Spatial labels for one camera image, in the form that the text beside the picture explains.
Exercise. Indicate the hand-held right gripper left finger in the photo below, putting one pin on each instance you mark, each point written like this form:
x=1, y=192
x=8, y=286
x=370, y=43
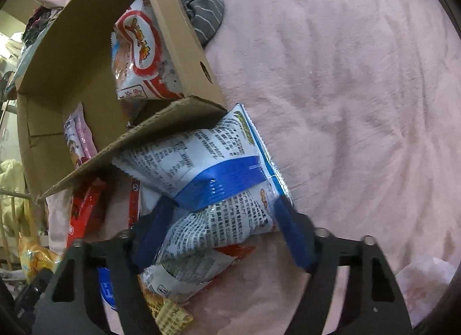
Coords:
x=151, y=234

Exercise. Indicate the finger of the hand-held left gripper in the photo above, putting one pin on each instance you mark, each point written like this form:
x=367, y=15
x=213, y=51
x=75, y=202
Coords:
x=34, y=288

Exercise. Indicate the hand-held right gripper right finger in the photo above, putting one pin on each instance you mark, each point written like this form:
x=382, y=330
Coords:
x=295, y=234

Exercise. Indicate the yellow snack packet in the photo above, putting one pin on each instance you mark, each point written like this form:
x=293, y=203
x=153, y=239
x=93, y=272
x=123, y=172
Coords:
x=36, y=257

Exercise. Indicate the red snack bag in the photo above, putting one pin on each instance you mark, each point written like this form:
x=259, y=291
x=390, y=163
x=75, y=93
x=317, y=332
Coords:
x=86, y=212

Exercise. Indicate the dark blue snack packet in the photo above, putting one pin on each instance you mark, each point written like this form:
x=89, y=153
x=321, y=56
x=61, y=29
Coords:
x=108, y=288

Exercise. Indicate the tan cracker packet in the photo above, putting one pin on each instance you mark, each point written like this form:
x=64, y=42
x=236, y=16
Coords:
x=169, y=315

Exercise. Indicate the white and blue snack bag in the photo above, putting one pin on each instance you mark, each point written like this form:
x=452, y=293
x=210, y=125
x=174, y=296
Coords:
x=212, y=173

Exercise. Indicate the pink snack packet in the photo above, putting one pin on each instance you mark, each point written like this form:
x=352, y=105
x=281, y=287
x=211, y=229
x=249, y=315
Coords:
x=79, y=137

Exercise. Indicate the white and orange snack bag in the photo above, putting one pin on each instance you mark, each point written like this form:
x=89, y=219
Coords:
x=144, y=57

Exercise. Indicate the brown cardboard box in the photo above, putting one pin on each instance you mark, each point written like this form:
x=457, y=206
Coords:
x=68, y=68

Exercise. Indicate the pale yellow cloth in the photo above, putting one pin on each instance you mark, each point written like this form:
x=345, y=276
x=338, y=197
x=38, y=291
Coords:
x=10, y=180

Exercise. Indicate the pink blanket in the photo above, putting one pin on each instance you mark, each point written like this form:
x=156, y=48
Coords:
x=342, y=104

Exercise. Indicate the grey striped cloth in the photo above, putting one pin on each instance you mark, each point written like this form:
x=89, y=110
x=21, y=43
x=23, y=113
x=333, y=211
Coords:
x=203, y=7

